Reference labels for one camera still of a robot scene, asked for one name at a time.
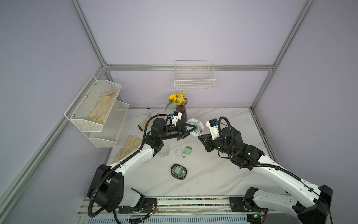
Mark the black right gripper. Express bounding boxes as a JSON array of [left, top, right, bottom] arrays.
[[199, 133, 235, 156]]

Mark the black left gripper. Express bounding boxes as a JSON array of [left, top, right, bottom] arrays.
[[160, 123, 196, 141]]

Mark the teal wall charger plug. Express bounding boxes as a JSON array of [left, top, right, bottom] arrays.
[[186, 124, 197, 132]]

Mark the mint green dual usb charger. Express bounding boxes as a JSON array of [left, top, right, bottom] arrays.
[[184, 147, 192, 155]]

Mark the light green usb charger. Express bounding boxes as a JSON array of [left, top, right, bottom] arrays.
[[174, 167, 183, 176]]

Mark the clear pouch with black zipper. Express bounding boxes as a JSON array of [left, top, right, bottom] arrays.
[[171, 164, 187, 180]]

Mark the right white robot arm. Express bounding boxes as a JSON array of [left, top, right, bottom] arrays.
[[198, 117, 333, 224]]

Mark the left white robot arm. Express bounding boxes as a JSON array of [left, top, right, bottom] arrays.
[[87, 112, 197, 217]]

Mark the cream knit work glove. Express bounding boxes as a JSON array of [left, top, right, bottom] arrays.
[[138, 113, 159, 131]]

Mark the yellow leather work glove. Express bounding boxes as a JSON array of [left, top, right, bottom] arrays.
[[112, 135, 142, 163]]

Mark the dark ribbed glass vase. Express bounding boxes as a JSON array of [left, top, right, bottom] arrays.
[[176, 105, 187, 123]]

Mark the yellow flower bouquet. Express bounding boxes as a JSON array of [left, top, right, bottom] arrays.
[[165, 91, 188, 110]]

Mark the lower white mesh shelf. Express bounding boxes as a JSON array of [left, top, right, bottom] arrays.
[[88, 100, 129, 148]]

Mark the white mesh shelf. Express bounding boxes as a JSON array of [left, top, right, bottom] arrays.
[[88, 100, 129, 148], [64, 76, 121, 132]]

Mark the beige glove in shelf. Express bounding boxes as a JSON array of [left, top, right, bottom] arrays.
[[88, 90, 119, 125]]

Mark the upper white mesh shelf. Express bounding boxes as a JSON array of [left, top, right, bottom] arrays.
[[64, 76, 121, 132]]

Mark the white wire wall basket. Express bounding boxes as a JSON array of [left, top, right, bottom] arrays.
[[174, 60, 216, 91]]

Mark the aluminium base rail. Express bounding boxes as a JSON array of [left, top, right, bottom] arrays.
[[78, 194, 308, 216]]

